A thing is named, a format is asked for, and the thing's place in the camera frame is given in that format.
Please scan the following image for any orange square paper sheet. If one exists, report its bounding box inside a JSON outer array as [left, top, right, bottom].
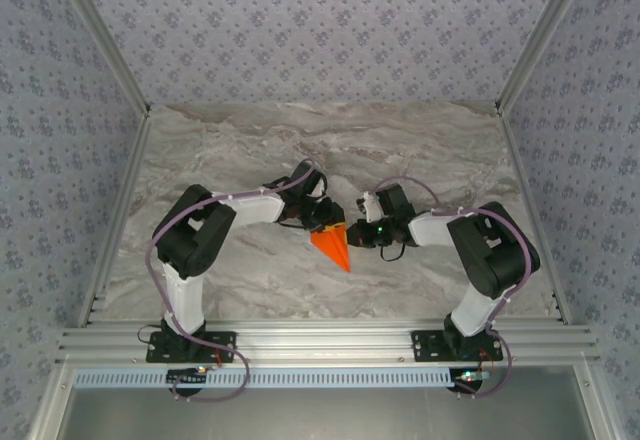
[[309, 222, 353, 274]]

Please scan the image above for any grey metal sheet panel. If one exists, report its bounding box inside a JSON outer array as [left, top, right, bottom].
[[54, 387, 596, 440]]

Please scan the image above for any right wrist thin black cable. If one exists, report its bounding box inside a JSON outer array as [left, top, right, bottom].
[[379, 242, 407, 263]]

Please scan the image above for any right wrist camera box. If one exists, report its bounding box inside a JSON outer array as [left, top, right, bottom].
[[355, 184, 414, 224]]

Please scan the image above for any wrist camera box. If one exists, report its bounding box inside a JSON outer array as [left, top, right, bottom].
[[291, 159, 331, 199], [355, 184, 414, 224]]

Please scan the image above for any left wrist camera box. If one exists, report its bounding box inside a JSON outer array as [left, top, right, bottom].
[[291, 159, 331, 199]]

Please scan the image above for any long aluminium base rail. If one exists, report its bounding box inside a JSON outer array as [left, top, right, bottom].
[[53, 323, 601, 365]]

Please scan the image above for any aluminium table side rail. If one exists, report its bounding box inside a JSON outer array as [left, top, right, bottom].
[[497, 107, 574, 325], [77, 109, 153, 329]]

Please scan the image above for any slotted pale cable duct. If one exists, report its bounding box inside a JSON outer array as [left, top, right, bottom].
[[73, 368, 457, 390]]

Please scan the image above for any aluminium frame post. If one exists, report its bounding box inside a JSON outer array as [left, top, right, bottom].
[[494, 0, 599, 117], [49, 0, 153, 119]]

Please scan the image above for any short aluminium frame rail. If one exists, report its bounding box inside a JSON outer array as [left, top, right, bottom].
[[27, 363, 76, 440], [574, 363, 624, 440]]

